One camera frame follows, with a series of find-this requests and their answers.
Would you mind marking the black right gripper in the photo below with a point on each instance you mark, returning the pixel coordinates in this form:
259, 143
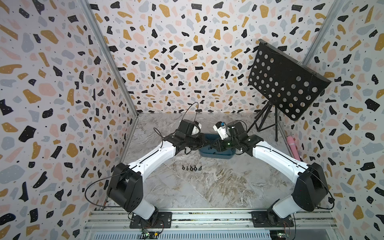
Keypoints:
218, 146

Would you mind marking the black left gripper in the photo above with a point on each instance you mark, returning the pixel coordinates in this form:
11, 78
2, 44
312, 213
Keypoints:
201, 137

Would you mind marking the teal plastic storage box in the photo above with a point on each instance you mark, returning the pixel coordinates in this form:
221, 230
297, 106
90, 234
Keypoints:
210, 152

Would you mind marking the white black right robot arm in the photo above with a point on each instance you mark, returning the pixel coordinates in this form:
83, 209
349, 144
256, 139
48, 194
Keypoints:
309, 180

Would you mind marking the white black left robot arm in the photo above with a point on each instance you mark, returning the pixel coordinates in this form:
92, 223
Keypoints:
126, 185

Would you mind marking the pink cylindrical bottle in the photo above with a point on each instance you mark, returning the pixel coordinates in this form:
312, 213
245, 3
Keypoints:
292, 145

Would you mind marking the black music stand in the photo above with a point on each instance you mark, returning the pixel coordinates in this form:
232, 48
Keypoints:
288, 86

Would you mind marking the aluminium corner profile left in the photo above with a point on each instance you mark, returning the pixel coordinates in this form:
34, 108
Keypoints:
89, 16

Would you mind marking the aluminium corner profile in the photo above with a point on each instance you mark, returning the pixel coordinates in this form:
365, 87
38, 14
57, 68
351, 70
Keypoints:
331, 16
89, 16

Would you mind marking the aluminium corner profile right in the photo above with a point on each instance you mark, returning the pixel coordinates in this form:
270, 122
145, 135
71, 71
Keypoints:
331, 16

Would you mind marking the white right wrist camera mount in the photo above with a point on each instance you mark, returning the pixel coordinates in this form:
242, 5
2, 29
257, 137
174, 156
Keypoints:
221, 129

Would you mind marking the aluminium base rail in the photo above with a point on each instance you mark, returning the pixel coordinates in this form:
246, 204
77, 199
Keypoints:
211, 224

